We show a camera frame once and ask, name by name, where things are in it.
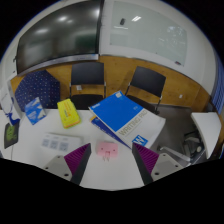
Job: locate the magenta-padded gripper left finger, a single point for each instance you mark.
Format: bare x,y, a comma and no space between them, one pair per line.
71,161

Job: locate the blue tissue pack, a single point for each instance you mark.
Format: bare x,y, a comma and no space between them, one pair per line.
35,111

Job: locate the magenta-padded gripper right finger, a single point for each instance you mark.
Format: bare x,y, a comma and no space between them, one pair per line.
151,160

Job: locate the black pouch with green print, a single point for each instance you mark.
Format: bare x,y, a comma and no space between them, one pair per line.
11,133

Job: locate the large dark wall screen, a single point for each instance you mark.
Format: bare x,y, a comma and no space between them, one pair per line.
56,33

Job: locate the glass whiteboard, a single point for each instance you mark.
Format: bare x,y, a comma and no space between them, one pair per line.
150,31

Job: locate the dark whiteboard eraser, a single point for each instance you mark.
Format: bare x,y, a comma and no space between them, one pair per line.
122,21

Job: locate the blue writing pad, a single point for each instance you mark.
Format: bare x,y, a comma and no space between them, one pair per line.
120,111

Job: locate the yellow box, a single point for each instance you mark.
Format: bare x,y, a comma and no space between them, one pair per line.
68,113

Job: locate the white side table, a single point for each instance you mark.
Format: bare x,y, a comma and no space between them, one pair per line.
206,128

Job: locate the blue notebook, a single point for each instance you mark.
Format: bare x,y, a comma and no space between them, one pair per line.
100,126

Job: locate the white power strip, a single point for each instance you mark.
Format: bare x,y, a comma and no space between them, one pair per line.
61,142

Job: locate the black chair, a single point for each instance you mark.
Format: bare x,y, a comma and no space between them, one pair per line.
146,80
87,75

